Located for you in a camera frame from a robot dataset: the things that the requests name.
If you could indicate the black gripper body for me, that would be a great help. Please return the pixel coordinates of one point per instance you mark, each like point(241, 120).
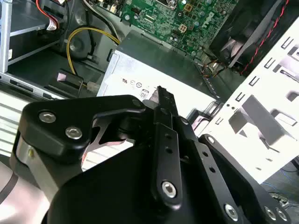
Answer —
point(105, 191)

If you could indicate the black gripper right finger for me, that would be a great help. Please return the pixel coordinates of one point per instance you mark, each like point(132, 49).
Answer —
point(203, 149)

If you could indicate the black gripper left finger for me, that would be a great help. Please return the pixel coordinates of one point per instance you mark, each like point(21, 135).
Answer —
point(58, 116)

